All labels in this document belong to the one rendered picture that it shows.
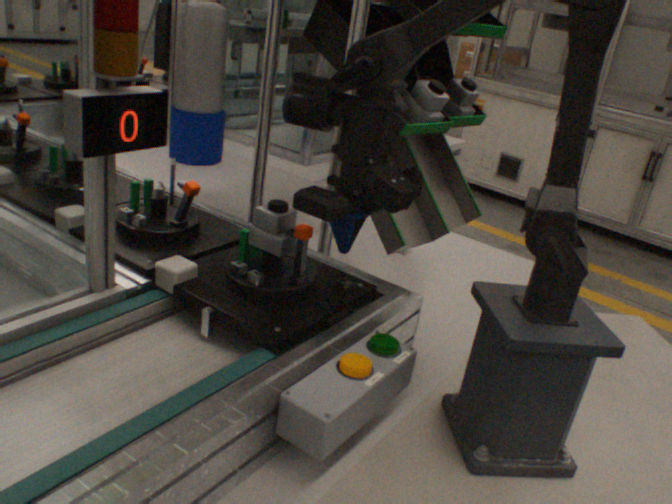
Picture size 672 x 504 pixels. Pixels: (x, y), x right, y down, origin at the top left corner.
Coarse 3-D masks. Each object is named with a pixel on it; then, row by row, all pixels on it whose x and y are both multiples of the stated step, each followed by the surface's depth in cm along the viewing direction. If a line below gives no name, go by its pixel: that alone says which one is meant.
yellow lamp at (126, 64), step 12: (96, 36) 69; (108, 36) 68; (120, 36) 69; (132, 36) 70; (96, 48) 69; (108, 48) 69; (120, 48) 69; (132, 48) 70; (96, 60) 70; (108, 60) 69; (120, 60) 70; (132, 60) 71; (96, 72) 70; (108, 72) 70; (120, 72) 70; (132, 72) 71
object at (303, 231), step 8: (304, 224) 87; (288, 232) 87; (296, 232) 86; (304, 232) 85; (312, 232) 87; (304, 240) 86; (296, 248) 87; (304, 248) 87; (296, 256) 88; (304, 256) 88; (296, 264) 88; (304, 264) 88; (296, 272) 88; (304, 272) 89
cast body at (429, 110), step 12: (420, 84) 99; (432, 84) 98; (408, 96) 101; (420, 96) 100; (432, 96) 98; (444, 96) 100; (408, 108) 102; (420, 108) 100; (432, 108) 100; (420, 120) 100; (432, 120) 100
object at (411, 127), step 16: (320, 0) 103; (336, 0) 106; (320, 16) 104; (336, 16) 101; (368, 16) 113; (304, 32) 107; (320, 32) 105; (336, 32) 102; (368, 32) 113; (320, 48) 105; (336, 48) 103; (336, 64) 103; (416, 80) 108; (400, 128) 96; (416, 128) 98; (432, 128) 101; (448, 128) 105
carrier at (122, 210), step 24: (144, 192) 106; (120, 216) 101; (144, 216) 103; (168, 216) 105; (192, 216) 106; (120, 240) 98; (144, 240) 99; (168, 240) 99; (192, 240) 102; (216, 240) 103; (144, 264) 91
